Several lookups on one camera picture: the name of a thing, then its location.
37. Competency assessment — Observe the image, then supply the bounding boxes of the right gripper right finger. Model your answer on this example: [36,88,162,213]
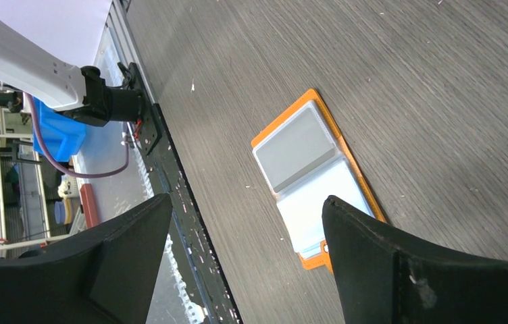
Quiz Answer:
[322,196,508,323]

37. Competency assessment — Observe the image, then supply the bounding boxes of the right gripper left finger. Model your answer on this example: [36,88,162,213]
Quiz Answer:
[0,194,172,323]

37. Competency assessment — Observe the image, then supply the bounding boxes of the orange card holder wallet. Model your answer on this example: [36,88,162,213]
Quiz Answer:
[251,88,386,270]

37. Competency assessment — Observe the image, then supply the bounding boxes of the red brown block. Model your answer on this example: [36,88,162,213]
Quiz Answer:
[80,183,100,229]

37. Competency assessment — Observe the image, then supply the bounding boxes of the blue object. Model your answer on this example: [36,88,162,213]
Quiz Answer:
[32,97,87,163]

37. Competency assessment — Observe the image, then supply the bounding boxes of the aluminium front rail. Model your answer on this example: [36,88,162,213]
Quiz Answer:
[105,1,211,323]

